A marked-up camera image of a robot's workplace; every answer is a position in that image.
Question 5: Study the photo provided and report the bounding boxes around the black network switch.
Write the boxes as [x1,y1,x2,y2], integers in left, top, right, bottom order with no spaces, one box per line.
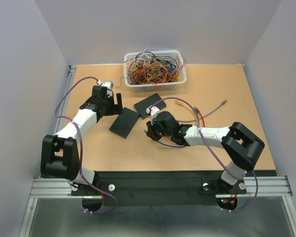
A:
[134,93,166,119]
[109,107,140,139]

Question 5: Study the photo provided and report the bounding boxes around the blue ethernet cable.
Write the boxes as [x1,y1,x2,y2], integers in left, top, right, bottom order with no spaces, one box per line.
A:
[155,140,188,149]

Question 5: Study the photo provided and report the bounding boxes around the yellow ethernet cable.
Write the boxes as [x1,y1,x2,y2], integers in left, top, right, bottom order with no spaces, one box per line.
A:
[175,100,200,124]

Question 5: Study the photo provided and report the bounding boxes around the red ethernet cable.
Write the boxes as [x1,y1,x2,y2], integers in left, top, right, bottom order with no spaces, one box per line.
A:
[162,106,206,145]

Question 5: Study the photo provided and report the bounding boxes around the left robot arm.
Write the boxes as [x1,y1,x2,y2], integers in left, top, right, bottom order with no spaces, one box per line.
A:
[40,81,123,195]

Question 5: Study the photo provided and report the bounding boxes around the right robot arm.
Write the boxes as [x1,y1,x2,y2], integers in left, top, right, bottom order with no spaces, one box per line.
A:
[146,107,265,193]

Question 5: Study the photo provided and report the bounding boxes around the white plastic basket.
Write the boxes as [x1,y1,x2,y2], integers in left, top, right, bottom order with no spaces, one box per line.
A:
[122,50,187,92]

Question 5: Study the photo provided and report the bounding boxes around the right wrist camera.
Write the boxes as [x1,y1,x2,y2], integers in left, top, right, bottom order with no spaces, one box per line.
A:
[146,106,160,125]

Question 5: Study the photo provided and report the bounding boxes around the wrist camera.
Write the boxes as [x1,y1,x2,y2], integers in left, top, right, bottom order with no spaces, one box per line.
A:
[100,81,113,97]
[146,106,160,125]

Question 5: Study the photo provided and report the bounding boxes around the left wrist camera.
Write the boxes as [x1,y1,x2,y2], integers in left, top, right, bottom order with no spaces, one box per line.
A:
[100,81,113,97]

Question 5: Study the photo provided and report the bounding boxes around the left side aluminium rail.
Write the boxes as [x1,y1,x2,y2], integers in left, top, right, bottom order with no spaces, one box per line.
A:
[44,64,76,169]

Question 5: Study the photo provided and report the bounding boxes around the tangled coloured wires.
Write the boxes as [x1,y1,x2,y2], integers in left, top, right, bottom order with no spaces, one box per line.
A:
[114,45,187,91]

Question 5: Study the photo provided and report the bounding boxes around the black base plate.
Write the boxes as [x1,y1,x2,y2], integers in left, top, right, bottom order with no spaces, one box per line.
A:
[72,171,246,207]

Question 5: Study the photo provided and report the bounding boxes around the aluminium frame rail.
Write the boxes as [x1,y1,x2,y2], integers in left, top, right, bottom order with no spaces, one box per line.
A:
[20,170,296,237]

